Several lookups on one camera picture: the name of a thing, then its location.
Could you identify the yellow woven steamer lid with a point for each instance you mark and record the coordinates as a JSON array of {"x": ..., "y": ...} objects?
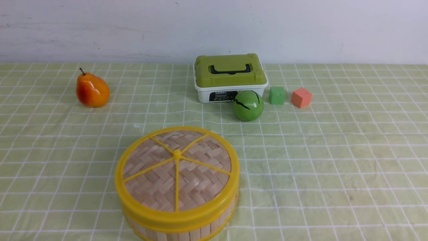
[{"x": 178, "y": 179}]

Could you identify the yellow bamboo steamer basket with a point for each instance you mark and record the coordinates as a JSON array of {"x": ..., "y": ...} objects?
[{"x": 203, "y": 233}]

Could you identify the green round fruit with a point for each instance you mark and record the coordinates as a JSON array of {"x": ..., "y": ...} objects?
[{"x": 248, "y": 105}]

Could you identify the green lidded storage box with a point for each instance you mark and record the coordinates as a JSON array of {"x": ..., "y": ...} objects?
[{"x": 220, "y": 78}]

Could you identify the green foam cube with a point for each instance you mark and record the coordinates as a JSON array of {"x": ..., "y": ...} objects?
[{"x": 277, "y": 95}]

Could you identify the orange foam cube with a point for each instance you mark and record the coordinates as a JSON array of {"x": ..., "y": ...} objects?
[{"x": 301, "y": 97}]

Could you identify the orange plastic pear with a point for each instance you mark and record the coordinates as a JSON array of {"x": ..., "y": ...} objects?
[{"x": 91, "y": 90}]

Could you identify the green checkered tablecloth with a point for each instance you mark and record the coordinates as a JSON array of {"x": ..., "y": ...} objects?
[{"x": 350, "y": 166}]

